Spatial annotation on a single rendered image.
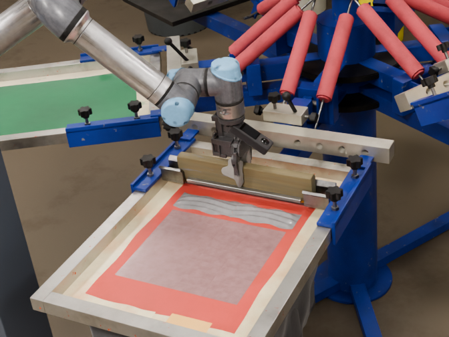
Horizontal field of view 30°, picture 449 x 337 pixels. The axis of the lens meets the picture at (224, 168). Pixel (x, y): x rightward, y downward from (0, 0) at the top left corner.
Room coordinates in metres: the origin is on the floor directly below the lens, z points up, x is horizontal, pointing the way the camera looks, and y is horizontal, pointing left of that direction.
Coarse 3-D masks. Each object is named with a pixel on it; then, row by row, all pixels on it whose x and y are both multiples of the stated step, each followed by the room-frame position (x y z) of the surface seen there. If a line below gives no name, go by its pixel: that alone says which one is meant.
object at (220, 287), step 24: (216, 240) 1.76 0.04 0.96; (240, 240) 1.75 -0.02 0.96; (264, 240) 1.74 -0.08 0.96; (288, 240) 1.73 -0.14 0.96; (216, 264) 1.66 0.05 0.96; (240, 264) 1.65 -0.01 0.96; (264, 264) 1.64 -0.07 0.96; (192, 288) 1.58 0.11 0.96; (216, 288) 1.57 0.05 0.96; (240, 288) 1.56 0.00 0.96; (168, 312) 1.50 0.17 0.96; (192, 312) 1.49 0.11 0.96; (216, 312) 1.48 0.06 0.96; (240, 312) 1.47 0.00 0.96
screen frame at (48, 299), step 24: (192, 144) 2.22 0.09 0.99; (288, 168) 2.05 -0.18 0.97; (312, 168) 2.01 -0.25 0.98; (336, 168) 1.98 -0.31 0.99; (144, 192) 1.98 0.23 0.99; (120, 216) 1.87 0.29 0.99; (96, 240) 1.78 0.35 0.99; (312, 240) 1.67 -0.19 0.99; (72, 264) 1.69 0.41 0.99; (312, 264) 1.59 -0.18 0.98; (48, 288) 1.60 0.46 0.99; (288, 288) 1.50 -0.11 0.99; (48, 312) 1.55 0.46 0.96; (72, 312) 1.51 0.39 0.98; (96, 312) 1.49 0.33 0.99; (120, 312) 1.48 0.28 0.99; (264, 312) 1.42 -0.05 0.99; (144, 336) 1.42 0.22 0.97; (168, 336) 1.38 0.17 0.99; (192, 336) 1.37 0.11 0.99; (216, 336) 1.36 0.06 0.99; (264, 336) 1.35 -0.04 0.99
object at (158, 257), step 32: (192, 192) 2.01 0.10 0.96; (224, 192) 1.99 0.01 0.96; (160, 224) 1.86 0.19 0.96; (192, 224) 1.85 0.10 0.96; (128, 256) 1.74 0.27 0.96; (160, 256) 1.72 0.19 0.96; (192, 256) 1.71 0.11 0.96; (96, 288) 1.62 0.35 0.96; (128, 288) 1.61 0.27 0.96; (160, 288) 1.59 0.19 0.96
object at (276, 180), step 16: (192, 160) 2.01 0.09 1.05; (208, 160) 1.99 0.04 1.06; (224, 160) 1.98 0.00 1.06; (192, 176) 2.02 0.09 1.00; (208, 176) 1.99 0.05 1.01; (224, 176) 1.97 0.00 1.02; (256, 176) 1.92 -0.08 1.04; (272, 176) 1.89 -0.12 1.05; (288, 176) 1.87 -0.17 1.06; (304, 176) 1.85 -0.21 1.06; (288, 192) 1.87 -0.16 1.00
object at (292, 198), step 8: (200, 184) 1.99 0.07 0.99; (208, 184) 1.98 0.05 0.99; (216, 184) 1.97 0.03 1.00; (224, 184) 1.96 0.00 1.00; (248, 192) 1.92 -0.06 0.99; (256, 192) 1.91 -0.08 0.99; (264, 192) 1.90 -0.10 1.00; (272, 192) 1.90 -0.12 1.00; (288, 200) 1.86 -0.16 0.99; (296, 200) 1.85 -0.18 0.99
